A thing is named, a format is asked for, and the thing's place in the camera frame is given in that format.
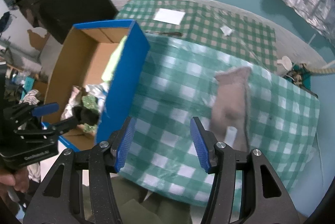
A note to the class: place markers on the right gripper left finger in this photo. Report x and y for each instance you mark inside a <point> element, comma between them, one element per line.
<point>120,141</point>

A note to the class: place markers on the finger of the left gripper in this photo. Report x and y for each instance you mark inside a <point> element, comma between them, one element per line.
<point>54,129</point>
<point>26,110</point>

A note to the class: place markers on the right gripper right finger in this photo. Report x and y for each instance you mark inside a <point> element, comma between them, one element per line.
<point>204,143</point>

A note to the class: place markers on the black sock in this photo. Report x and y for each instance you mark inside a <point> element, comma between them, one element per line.
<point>85,116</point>

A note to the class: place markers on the green glitter cloth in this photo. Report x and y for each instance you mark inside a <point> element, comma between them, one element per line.
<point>91,102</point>

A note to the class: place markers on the grey plush mitten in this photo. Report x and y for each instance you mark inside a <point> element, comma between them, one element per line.
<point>231,106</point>

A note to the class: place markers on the lime green cloth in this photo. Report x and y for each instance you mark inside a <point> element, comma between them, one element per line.
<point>112,63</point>

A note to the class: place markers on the person left hand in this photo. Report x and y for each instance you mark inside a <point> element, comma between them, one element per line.
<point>19,181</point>

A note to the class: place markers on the crumpled silver paper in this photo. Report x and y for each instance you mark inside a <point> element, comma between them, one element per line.
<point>100,91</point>

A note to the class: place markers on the blue cardboard box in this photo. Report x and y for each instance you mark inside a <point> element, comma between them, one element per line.
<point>99,54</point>

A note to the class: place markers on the green checked tablecloth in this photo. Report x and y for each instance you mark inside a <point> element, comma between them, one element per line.
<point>181,80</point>

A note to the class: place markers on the dark knife on mat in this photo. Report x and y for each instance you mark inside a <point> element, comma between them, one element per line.
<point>168,34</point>

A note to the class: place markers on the crumpled white tissue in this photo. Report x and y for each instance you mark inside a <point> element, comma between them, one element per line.
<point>227,31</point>

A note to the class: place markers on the green beige checked mat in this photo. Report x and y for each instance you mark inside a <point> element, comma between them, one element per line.
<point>251,40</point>

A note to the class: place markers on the white paper sheet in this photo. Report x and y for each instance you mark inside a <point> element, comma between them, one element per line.
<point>169,16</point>

